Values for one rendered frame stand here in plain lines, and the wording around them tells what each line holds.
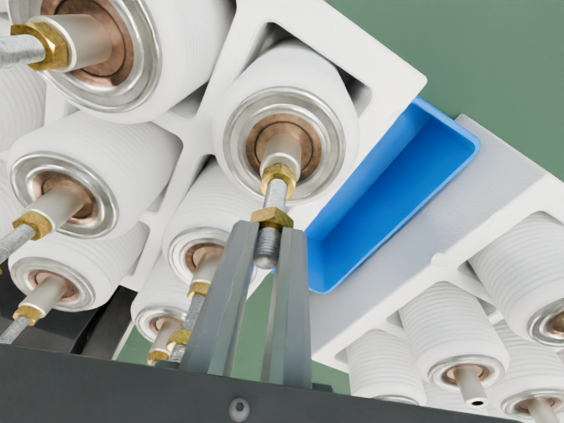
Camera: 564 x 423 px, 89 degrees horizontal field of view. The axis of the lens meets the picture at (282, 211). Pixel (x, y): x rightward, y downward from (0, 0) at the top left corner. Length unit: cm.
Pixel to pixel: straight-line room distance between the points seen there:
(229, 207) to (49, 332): 48
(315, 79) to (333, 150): 4
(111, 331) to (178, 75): 52
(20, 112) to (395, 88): 30
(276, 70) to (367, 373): 38
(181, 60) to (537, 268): 33
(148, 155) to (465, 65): 39
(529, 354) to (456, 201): 20
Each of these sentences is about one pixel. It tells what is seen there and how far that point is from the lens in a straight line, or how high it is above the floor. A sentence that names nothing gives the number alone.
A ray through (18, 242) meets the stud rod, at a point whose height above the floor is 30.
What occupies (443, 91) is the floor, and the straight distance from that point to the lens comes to 47.
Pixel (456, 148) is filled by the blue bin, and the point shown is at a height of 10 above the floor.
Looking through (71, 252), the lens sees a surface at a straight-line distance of 32.
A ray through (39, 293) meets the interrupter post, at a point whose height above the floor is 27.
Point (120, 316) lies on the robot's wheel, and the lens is 64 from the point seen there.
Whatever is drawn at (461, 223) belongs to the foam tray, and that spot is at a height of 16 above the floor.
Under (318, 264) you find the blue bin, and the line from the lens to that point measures 51.
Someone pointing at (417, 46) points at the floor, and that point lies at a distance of 44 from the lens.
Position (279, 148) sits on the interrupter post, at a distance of 16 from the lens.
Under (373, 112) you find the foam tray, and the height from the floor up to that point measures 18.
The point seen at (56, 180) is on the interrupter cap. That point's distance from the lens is 26.
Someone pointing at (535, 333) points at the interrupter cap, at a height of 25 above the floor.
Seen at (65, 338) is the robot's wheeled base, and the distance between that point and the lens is 64.
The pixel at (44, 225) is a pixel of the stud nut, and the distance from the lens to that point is 24.
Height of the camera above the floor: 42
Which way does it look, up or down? 54 degrees down
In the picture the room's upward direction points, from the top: 173 degrees counter-clockwise
